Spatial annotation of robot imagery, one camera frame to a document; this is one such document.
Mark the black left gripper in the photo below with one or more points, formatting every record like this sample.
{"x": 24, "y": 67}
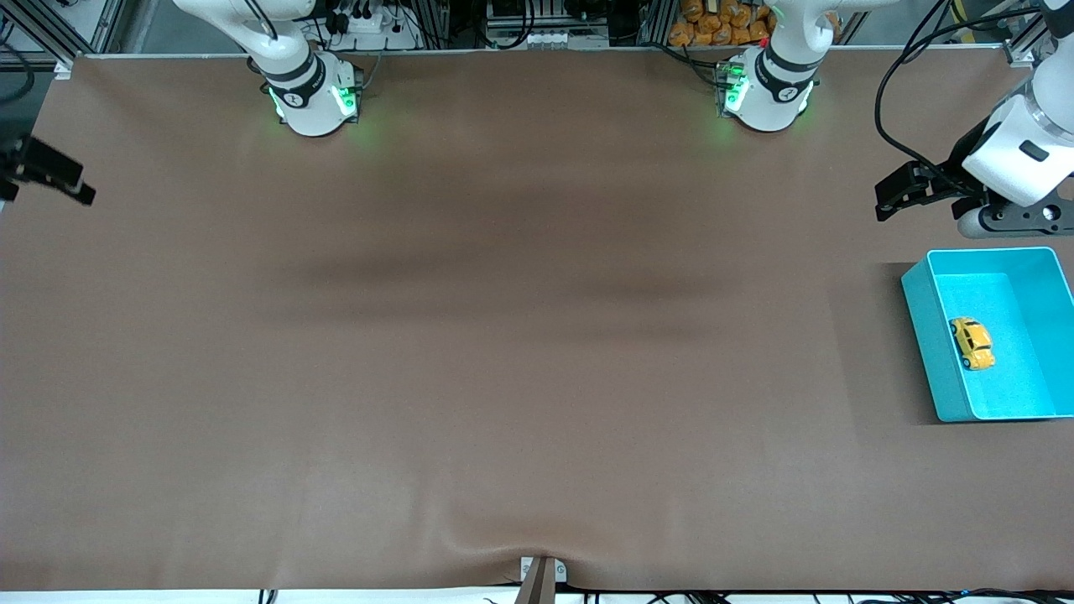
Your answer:
{"x": 949, "y": 181}

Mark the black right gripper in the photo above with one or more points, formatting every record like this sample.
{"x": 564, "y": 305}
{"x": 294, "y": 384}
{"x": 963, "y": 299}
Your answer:
{"x": 33, "y": 163}

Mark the yellow beetle toy car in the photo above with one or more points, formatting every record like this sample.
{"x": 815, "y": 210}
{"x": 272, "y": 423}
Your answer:
{"x": 973, "y": 344}

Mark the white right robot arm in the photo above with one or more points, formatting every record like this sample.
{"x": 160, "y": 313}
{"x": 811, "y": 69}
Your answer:
{"x": 310, "y": 101}

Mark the turquoise plastic bin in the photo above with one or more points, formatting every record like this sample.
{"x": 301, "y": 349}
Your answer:
{"x": 1019, "y": 377}

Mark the orange snack bags pile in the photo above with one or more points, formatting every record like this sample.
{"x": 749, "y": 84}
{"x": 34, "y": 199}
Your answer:
{"x": 713, "y": 25}

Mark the white power strip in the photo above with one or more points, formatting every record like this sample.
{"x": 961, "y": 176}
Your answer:
{"x": 361, "y": 22}

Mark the grey electronics box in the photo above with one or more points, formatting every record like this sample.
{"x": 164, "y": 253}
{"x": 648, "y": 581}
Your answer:
{"x": 545, "y": 33}

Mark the brown table mat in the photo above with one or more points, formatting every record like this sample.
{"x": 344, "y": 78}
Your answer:
{"x": 537, "y": 352}

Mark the metal corner bracket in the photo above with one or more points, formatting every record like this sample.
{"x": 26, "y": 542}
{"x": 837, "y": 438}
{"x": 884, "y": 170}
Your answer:
{"x": 1020, "y": 54}
{"x": 64, "y": 69}

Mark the aluminium frame profile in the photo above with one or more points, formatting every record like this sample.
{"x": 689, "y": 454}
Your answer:
{"x": 67, "y": 29}

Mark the metal mat clamp bracket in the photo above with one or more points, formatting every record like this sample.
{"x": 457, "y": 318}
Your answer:
{"x": 544, "y": 579}

